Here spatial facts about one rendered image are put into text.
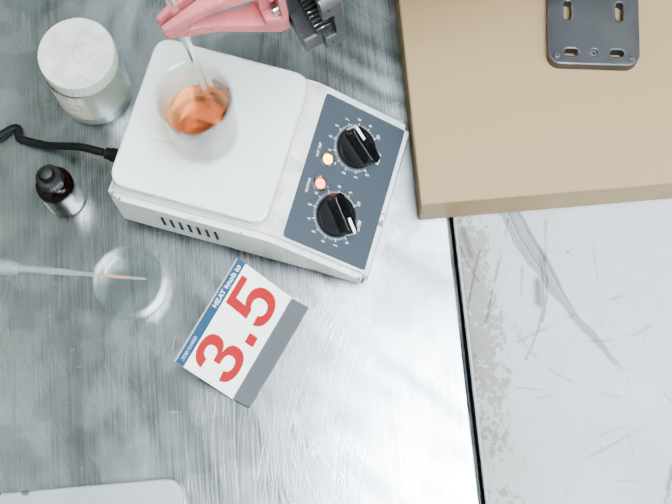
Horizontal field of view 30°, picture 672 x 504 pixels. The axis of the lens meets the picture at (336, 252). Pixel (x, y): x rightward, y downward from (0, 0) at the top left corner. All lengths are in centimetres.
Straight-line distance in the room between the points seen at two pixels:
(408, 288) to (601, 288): 15
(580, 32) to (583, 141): 9
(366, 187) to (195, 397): 21
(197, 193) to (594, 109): 31
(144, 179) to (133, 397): 17
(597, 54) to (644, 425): 29
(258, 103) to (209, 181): 7
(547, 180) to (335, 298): 19
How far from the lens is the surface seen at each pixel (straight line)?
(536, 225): 100
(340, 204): 92
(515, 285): 98
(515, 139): 97
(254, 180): 91
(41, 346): 99
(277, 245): 92
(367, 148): 94
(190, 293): 98
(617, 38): 101
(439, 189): 95
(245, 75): 94
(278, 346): 96
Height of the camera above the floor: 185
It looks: 75 degrees down
